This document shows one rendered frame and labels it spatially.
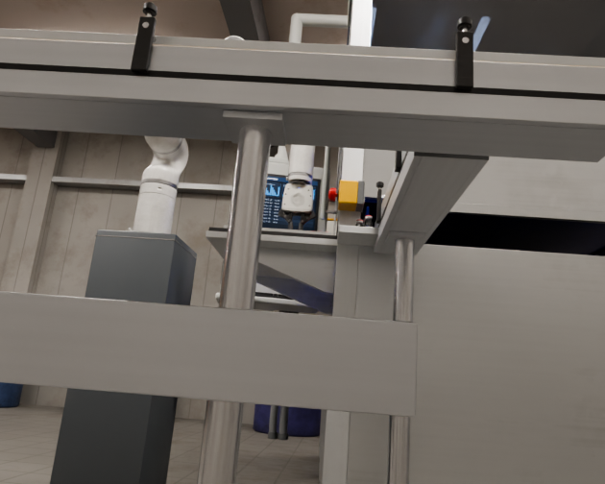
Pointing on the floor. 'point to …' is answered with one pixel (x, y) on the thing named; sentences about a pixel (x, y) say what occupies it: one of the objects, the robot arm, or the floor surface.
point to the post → (346, 275)
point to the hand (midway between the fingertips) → (295, 229)
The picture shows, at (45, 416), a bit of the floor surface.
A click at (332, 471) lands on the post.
